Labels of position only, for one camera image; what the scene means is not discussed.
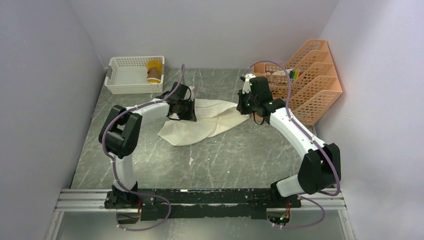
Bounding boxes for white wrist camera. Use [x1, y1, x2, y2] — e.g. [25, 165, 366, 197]
[240, 73, 256, 94]
[187, 85, 197, 99]

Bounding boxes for aluminium rail frame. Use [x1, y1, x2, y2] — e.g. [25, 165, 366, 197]
[44, 132, 357, 240]

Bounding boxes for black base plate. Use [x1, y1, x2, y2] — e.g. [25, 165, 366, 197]
[113, 188, 302, 221]

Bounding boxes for yellow brown bear towel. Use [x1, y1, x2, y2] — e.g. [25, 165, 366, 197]
[146, 60, 163, 84]

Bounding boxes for white plastic basket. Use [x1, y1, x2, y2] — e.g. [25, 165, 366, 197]
[104, 55, 165, 95]

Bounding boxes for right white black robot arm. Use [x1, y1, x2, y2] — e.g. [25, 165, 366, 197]
[236, 74, 341, 207]

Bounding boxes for white towel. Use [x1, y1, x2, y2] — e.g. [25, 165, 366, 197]
[158, 99, 250, 147]

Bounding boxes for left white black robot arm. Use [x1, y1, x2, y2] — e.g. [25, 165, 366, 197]
[98, 82, 197, 209]

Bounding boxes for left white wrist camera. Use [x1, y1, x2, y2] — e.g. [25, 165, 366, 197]
[187, 85, 197, 99]

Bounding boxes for orange plastic file organizer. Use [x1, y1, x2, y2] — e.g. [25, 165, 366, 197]
[252, 39, 343, 126]

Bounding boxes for colourful pens in organizer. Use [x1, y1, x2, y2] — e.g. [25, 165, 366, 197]
[289, 70, 302, 81]

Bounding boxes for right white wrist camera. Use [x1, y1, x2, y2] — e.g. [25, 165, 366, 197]
[240, 73, 256, 94]

